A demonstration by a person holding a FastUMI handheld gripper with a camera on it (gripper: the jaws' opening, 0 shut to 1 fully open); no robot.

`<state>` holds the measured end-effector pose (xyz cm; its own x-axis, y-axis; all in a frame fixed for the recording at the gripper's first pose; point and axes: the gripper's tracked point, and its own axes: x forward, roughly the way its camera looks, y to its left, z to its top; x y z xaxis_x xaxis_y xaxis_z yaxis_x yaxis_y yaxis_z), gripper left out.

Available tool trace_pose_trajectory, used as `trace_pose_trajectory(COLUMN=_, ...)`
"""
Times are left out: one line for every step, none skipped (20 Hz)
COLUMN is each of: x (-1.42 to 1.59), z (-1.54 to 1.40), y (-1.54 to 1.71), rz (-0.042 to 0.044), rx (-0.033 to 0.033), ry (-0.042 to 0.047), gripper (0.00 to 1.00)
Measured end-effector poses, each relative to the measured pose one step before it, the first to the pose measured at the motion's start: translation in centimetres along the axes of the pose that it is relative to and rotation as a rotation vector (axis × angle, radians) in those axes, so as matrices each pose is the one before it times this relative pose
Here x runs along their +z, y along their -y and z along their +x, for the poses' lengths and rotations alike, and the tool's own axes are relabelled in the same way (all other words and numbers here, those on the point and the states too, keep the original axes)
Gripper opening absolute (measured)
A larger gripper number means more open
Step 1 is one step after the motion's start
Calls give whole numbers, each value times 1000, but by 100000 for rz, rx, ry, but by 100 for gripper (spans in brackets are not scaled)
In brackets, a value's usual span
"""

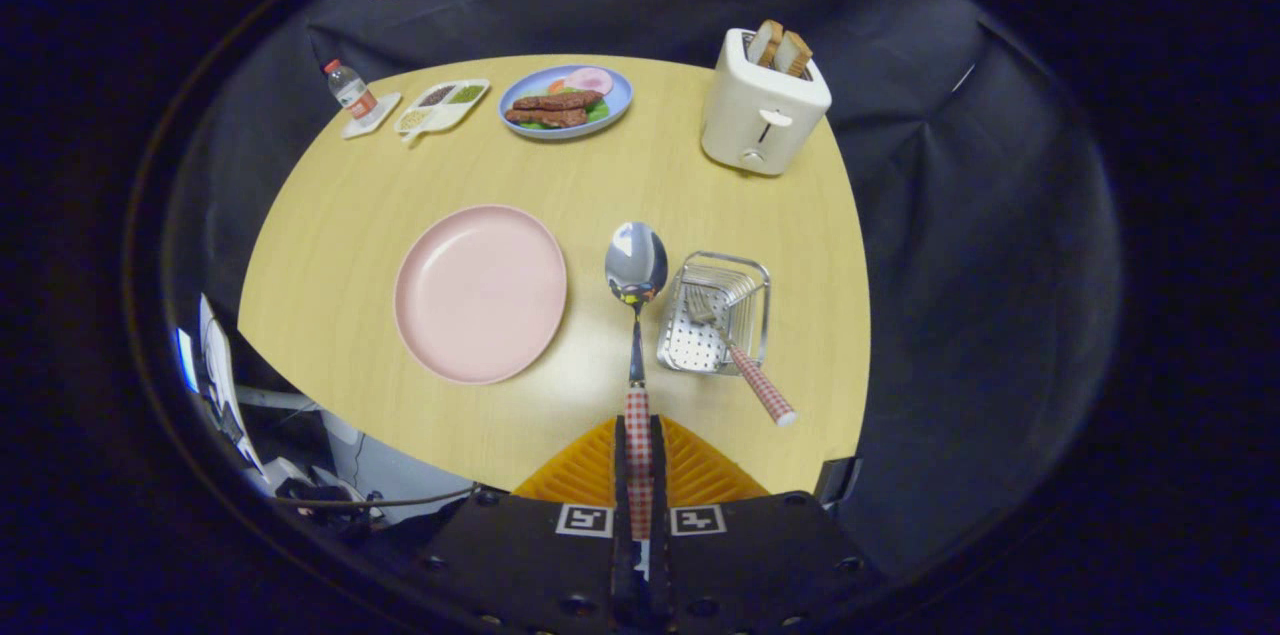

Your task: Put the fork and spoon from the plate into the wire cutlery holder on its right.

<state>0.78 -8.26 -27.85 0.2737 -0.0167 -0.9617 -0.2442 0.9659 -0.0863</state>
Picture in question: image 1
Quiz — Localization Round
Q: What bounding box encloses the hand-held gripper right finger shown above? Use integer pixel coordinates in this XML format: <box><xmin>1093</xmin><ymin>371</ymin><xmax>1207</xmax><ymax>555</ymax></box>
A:
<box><xmin>650</xmin><ymin>415</ymin><xmax>886</xmax><ymax>635</ymax></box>

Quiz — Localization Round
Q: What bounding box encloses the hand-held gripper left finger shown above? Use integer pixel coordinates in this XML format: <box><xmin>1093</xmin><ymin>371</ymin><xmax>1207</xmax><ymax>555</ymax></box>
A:
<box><xmin>415</xmin><ymin>415</ymin><xmax>633</xmax><ymax>635</ymax></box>

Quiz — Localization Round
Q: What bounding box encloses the fork with checkered handle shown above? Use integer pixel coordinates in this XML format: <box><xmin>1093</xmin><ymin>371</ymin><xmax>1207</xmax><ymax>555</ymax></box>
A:
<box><xmin>685</xmin><ymin>283</ymin><xmax>798</xmax><ymax>428</ymax></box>

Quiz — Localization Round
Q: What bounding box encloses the spoon with checkered handle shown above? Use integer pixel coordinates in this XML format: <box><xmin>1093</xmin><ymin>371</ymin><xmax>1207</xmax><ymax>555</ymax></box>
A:
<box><xmin>604</xmin><ymin>221</ymin><xmax>669</xmax><ymax>581</ymax></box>

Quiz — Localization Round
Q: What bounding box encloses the metal drain basket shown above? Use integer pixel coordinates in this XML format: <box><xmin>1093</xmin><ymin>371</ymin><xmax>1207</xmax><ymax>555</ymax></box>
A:
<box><xmin>656</xmin><ymin>251</ymin><xmax>772</xmax><ymax>376</ymax></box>

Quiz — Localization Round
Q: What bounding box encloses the black box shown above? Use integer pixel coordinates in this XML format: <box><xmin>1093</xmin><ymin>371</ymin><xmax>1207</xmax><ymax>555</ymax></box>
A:
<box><xmin>813</xmin><ymin>455</ymin><xmax>863</xmax><ymax>508</ymax></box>

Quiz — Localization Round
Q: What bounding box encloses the pink plate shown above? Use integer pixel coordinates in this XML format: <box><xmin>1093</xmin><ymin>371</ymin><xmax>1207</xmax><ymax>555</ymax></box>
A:
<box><xmin>393</xmin><ymin>205</ymin><xmax>569</xmax><ymax>386</ymax></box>

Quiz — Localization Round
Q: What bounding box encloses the brown sausage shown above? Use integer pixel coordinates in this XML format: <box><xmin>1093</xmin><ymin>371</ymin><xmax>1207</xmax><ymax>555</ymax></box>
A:
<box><xmin>505</xmin><ymin>107</ymin><xmax>588</xmax><ymax>129</ymax></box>
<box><xmin>513</xmin><ymin>90</ymin><xmax>606</xmax><ymax>113</ymax></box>

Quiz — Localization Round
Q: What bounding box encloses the white toaster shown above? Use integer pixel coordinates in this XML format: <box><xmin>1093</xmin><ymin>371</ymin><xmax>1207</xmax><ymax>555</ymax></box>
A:
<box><xmin>700</xmin><ymin>27</ymin><xmax>833</xmax><ymax>178</ymax></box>

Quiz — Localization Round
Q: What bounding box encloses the blue plate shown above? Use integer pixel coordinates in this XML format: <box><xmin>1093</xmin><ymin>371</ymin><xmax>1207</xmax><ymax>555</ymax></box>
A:
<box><xmin>498</xmin><ymin>65</ymin><xmax>634</xmax><ymax>140</ymax></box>

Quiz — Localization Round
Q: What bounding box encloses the black backdrop cloth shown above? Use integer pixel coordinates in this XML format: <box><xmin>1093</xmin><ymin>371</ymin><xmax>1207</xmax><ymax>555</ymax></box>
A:
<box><xmin>165</xmin><ymin>0</ymin><xmax>1121</xmax><ymax>576</ymax></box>

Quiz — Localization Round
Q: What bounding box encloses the white compartment sauce dish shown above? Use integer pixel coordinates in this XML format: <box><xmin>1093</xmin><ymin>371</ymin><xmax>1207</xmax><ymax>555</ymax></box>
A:
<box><xmin>395</xmin><ymin>78</ymin><xmax>491</xmax><ymax>144</ymax></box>

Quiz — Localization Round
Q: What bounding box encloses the white panel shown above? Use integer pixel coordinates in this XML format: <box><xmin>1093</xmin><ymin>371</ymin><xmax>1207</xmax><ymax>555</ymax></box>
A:
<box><xmin>198</xmin><ymin>293</ymin><xmax>266</xmax><ymax>476</ymax></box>

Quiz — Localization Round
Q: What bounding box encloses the white square coaster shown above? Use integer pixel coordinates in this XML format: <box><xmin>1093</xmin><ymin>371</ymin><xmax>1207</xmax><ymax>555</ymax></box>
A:
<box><xmin>340</xmin><ymin>92</ymin><xmax>403</xmax><ymax>140</ymax></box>

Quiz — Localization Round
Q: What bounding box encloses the toast slice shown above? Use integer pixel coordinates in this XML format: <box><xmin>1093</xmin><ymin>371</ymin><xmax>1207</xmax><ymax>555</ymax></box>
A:
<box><xmin>747</xmin><ymin>19</ymin><xmax>784</xmax><ymax>68</ymax></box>
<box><xmin>772</xmin><ymin>30</ymin><xmax>814</xmax><ymax>79</ymax></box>

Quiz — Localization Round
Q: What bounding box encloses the blue lit screen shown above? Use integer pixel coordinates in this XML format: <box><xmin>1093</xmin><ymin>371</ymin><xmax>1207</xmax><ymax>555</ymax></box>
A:
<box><xmin>175</xmin><ymin>325</ymin><xmax>201</xmax><ymax>394</ymax></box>

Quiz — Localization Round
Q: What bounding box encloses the clear plastic bottle red label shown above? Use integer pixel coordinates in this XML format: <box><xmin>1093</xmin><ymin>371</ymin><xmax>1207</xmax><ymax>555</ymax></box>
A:
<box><xmin>324</xmin><ymin>59</ymin><xmax>379</xmax><ymax>126</ymax></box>

